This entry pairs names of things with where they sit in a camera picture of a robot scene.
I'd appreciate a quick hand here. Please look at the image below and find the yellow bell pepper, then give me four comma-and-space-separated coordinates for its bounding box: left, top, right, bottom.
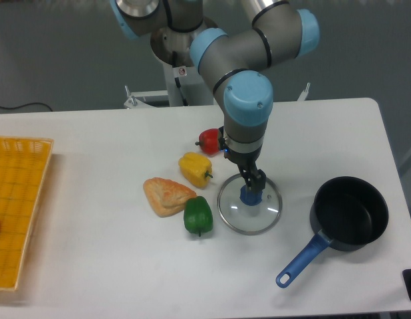
178, 152, 213, 189

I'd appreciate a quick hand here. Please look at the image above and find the black floor cable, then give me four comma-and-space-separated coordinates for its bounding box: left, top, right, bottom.
0, 102, 54, 112

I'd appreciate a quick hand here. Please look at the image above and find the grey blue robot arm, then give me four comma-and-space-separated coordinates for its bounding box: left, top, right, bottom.
110, 1, 320, 194

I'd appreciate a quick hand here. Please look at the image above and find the triangle bread pastry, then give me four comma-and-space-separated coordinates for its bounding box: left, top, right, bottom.
143, 177, 197, 218

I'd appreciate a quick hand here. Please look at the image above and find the green bell pepper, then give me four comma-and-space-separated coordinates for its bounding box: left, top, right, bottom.
184, 196, 213, 237

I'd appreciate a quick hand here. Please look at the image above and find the yellow woven basket tray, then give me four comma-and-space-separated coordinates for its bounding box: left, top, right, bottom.
0, 136, 54, 291

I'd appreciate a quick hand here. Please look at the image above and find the red bell pepper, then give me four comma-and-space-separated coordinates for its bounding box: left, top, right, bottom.
195, 128, 223, 156

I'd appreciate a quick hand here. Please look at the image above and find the black saucepan blue handle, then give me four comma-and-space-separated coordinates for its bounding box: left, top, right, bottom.
275, 176, 389, 288

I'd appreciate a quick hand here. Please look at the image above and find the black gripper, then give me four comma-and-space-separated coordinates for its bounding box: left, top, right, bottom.
225, 148, 266, 193

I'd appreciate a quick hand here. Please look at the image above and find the glass pot lid blue knob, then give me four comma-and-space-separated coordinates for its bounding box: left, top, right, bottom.
217, 174, 283, 236

